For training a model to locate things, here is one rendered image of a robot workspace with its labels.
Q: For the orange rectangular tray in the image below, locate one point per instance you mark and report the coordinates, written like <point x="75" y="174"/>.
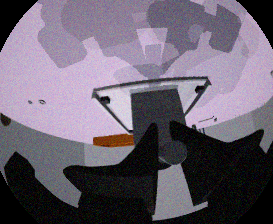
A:
<point x="113" y="141"/>

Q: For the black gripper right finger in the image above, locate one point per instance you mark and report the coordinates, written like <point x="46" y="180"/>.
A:
<point x="209" y="160"/>

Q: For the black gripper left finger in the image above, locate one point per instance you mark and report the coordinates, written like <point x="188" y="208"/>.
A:
<point x="136" y="176"/>

